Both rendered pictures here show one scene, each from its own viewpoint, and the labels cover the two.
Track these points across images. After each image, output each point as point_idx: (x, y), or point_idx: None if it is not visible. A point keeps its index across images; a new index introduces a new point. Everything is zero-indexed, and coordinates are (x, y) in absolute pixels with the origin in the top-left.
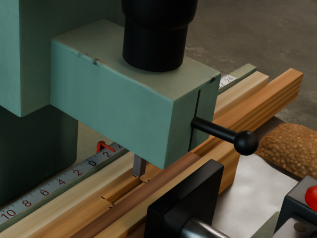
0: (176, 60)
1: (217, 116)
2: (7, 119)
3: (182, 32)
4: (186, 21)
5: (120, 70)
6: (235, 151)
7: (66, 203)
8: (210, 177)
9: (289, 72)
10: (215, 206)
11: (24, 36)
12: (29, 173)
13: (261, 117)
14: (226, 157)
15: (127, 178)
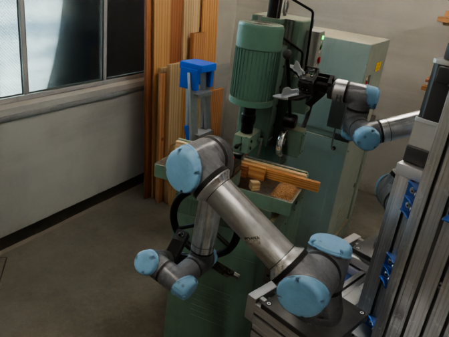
0: (244, 131)
1: (277, 170)
2: (254, 152)
3: (245, 126)
4: (244, 123)
5: (240, 130)
6: (261, 169)
7: None
8: (236, 155)
9: (317, 181)
10: (251, 178)
11: (239, 122)
12: None
13: (292, 182)
14: (257, 168)
15: (242, 160)
